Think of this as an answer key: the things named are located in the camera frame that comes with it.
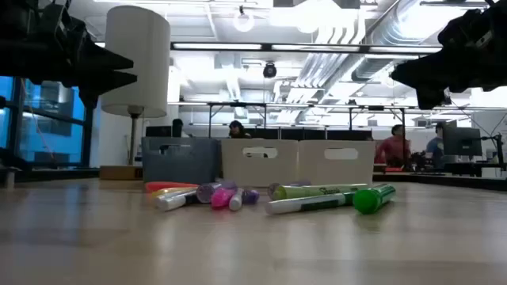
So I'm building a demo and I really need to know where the orange highlighter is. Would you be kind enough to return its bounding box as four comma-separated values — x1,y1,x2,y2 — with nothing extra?
144,181,199,194

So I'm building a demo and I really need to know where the black computer monitor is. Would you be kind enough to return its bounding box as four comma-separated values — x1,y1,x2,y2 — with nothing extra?
442,126,483,157

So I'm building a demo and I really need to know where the small black monitor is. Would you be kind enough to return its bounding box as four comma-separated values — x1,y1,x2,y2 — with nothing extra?
145,125,173,139

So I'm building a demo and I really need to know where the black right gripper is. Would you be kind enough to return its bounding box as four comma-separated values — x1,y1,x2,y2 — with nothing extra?
390,6,496,111

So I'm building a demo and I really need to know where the black dry-erase marker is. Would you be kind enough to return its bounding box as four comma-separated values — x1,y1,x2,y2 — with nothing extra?
228,188,245,212

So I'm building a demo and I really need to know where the green Sharpie highlighter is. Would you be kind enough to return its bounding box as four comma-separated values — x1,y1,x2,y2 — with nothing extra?
352,184,397,215

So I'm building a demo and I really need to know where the purple dry-erase marker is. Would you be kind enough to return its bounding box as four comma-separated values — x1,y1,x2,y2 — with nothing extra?
241,188,261,206

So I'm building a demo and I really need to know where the white plastic bin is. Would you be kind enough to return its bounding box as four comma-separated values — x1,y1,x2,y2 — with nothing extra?
220,138,299,187
297,139,376,187

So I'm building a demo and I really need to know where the round ceiling ring light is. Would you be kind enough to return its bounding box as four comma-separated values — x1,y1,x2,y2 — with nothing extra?
232,7,256,33

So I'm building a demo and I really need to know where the long ceiling light bar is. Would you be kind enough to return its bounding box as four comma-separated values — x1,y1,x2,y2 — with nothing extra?
170,40,443,55

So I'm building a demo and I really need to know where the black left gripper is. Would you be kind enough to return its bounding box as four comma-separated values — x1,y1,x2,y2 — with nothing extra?
37,2,138,108

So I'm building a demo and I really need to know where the dark grey plastic bin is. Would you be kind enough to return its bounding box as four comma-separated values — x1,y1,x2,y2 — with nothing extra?
141,136,222,184

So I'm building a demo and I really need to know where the black window frame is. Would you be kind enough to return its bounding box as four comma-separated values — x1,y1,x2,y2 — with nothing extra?
0,77,96,169

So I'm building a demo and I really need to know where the yellow-green Sharpie highlighter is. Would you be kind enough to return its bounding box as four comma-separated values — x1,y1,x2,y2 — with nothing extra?
272,182,369,201

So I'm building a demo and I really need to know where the pink highlighter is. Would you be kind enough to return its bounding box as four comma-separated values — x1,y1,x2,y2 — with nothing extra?
210,186,238,210

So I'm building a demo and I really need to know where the black metal gantry frame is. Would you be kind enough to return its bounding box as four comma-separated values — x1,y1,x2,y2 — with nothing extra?
205,101,269,138
347,104,408,167

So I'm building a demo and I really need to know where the red dry-erase marker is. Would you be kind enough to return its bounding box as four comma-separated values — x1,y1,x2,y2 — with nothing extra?
153,188,201,212

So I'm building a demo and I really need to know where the green dry-erase marker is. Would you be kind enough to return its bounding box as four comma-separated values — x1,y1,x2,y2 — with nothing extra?
264,192,357,216

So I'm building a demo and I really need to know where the white shade wooden base lamp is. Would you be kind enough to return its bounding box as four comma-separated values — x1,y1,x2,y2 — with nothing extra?
98,5,172,181

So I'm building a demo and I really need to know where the yellow highlighter pen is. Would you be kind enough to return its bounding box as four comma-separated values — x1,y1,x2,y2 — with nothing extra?
150,187,197,199

